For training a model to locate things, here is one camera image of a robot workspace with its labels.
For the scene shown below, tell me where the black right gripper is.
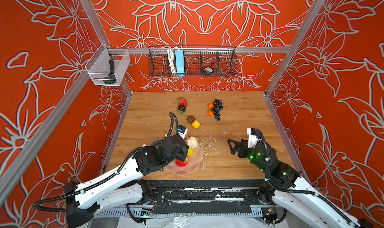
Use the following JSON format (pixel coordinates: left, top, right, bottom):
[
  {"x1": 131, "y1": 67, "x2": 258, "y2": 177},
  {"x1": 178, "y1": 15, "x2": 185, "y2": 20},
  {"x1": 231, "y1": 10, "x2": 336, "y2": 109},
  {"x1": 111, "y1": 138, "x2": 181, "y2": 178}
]
[{"x1": 227, "y1": 138, "x2": 270, "y2": 175}]

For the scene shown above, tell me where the yellow fake lemon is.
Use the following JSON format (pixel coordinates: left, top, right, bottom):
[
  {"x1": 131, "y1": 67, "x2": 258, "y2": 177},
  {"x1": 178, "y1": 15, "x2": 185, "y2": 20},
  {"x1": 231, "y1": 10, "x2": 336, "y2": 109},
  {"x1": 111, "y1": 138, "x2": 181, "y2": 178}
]
[{"x1": 187, "y1": 149, "x2": 194, "y2": 157}]

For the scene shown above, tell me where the red fake apple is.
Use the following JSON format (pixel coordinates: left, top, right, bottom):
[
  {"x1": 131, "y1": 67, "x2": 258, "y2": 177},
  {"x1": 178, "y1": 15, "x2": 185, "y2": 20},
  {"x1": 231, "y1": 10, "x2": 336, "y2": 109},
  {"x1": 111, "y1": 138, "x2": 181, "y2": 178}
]
[{"x1": 176, "y1": 157, "x2": 189, "y2": 168}]

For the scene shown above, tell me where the white fake garlic bulb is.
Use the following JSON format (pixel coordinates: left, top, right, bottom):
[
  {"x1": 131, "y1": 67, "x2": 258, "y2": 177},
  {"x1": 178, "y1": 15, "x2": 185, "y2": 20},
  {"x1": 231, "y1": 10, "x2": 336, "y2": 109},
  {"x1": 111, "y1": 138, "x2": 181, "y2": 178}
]
[{"x1": 186, "y1": 137, "x2": 199, "y2": 150}]

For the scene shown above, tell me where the pink scalloped fruit bowl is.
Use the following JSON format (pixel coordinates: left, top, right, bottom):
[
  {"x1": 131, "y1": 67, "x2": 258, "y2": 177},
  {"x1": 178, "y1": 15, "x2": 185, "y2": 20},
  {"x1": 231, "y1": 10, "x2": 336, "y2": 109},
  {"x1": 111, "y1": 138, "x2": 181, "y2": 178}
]
[{"x1": 165, "y1": 136, "x2": 204, "y2": 177}]

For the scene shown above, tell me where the yellow fake pear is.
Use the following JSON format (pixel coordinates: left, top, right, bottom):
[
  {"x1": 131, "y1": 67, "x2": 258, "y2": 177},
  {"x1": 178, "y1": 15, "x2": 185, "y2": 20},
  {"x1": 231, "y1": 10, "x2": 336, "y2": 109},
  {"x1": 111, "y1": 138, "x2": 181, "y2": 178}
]
[{"x1": 192, "y1": 120, "x2": 201, "y2": 129}]

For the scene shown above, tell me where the brown fake passion fruit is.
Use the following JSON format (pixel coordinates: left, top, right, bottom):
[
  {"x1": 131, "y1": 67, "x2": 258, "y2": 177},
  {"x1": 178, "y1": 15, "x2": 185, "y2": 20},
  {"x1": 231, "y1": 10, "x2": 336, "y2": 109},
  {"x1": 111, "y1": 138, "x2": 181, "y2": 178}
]
[{"x1": 187, "y1": 116, "x2": 195, "y2": 124}]

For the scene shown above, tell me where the dark purple fake mangosteen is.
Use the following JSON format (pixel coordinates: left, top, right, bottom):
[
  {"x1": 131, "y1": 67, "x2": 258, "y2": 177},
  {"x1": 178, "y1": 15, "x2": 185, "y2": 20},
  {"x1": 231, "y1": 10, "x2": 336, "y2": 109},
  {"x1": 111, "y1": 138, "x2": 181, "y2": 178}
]
[{"x1": 178, "y1": 104, "x2": 186, "y2": 115}]

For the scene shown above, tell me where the red fake strawberry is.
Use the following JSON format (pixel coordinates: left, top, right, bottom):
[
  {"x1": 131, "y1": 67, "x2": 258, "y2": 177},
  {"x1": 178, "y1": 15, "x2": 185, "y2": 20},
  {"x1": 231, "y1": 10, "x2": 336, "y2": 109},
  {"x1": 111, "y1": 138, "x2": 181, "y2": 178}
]
[{"x1": 178, "y1": 97, "x2": 187, "y2": 107}]

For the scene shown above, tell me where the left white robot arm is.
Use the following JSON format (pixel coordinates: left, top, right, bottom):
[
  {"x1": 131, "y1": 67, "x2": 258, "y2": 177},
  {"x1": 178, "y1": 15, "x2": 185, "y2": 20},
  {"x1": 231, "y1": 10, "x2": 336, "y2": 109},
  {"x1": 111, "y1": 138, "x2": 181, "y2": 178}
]
[{"x1": 33, "y1": 135, "x2": 188, "y2": 228}]

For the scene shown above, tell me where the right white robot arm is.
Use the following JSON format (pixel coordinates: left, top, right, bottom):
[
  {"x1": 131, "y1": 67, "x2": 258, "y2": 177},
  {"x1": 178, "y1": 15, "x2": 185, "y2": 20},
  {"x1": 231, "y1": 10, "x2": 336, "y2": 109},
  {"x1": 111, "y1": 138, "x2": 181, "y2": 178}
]
[{"x1": 227, "y1": 139, "x2": 373, "y2": 228}]

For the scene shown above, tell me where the dark fake grape bunch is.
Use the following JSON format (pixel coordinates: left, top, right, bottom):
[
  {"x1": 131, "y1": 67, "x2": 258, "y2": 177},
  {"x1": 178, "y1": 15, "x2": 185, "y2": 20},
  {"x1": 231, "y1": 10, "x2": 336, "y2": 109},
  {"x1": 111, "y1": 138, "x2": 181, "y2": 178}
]
[{"x1": 211, "y1": 99, "x2": 224, "y2": 121}]

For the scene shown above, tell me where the light blue box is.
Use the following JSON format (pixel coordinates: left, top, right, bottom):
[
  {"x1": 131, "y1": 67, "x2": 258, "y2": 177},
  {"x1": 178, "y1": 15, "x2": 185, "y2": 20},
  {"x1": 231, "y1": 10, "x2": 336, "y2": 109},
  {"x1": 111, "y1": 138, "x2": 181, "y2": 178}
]
[{"x1": 175, "y1": 49, "x2": 185, "y2": 76}]

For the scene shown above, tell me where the black brush in bin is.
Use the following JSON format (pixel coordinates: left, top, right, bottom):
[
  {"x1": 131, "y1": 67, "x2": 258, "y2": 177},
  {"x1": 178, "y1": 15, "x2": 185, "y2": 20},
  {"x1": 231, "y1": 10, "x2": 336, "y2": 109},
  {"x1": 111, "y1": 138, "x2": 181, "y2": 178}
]
[{"x1": 103, "y1": 59, "x2": 117, "y2": 84}]

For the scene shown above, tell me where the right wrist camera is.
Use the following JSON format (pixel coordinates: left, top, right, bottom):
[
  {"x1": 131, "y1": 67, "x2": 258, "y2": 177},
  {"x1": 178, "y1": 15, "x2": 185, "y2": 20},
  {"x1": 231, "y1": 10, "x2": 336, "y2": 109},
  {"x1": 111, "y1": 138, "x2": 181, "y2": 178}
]
[{"x1": 247, "y1": 128, "x2": 259, "y2": 149}]

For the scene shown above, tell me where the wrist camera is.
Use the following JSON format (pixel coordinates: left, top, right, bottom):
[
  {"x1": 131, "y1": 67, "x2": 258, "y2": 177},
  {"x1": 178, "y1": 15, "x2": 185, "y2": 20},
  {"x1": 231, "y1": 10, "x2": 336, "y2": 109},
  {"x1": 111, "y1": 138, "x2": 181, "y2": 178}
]
[
  {"x1": 177, "y1": 125, "x2": 188, "y2": 140},
  {"x1": 247, "y1": 128, "x2": 259, "y2": 149}
]

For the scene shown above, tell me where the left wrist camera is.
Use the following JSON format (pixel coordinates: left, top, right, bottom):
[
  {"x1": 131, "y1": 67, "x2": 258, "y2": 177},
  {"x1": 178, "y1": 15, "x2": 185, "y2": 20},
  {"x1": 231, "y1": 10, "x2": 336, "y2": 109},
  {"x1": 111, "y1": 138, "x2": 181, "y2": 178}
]
[{"x1": 177, "y1": 125, "x2": 188, "y2": 140}]

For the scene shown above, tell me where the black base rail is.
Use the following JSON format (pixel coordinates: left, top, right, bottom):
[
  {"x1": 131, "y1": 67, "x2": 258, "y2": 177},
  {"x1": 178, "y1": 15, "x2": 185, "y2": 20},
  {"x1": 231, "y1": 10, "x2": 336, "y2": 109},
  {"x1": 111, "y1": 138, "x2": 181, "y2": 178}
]
[{"x1": 125, "y1": 179, "x2": 289, "y2": 220}]

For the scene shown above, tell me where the black wire wall basket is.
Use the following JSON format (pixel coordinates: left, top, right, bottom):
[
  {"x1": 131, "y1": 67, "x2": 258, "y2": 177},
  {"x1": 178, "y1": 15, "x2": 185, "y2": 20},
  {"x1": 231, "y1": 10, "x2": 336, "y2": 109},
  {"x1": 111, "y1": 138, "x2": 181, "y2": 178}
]
[{"x1": 148, "y1": 45, "x2": 238, "y2": 78}]

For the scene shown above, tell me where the white cable bundle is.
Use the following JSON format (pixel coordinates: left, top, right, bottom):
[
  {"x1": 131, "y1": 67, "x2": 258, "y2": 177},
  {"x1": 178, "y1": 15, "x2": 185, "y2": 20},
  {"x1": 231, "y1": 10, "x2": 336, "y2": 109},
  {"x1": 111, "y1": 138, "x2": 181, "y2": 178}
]
[{"x1": 166, "y1": 47, "x2": 177, "y2": 75}]

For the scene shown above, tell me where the clear plastic wall bin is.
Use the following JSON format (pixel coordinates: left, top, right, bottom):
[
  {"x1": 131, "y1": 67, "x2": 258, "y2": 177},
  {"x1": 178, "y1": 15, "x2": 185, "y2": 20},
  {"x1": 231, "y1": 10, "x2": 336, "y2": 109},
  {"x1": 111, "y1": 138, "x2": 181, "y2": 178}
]
[{"x1": 85, "y1": 43, "x2": 131, "y2": 86}]

